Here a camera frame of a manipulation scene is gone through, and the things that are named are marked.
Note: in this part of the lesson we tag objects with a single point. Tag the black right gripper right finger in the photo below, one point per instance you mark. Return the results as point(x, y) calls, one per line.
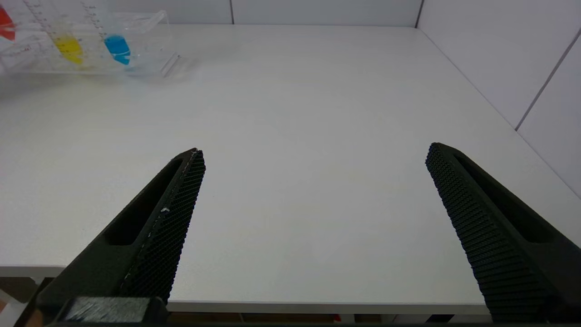
point(490, 227)

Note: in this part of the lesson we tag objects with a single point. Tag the red pigment test tube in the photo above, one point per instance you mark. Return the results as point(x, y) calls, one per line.
point(5, 25)

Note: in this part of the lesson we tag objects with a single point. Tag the blue pigment test tube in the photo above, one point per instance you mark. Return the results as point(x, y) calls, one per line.
point(117, 47)

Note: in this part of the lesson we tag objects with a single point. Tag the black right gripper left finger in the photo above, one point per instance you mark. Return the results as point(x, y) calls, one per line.
point(154, 245)

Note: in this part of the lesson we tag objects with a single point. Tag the clear acrylic test tube rack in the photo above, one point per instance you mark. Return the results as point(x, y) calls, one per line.
point(145, 54)

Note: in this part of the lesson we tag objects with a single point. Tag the yellow pigment test tube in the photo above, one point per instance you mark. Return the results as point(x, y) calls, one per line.
point(69, 47)

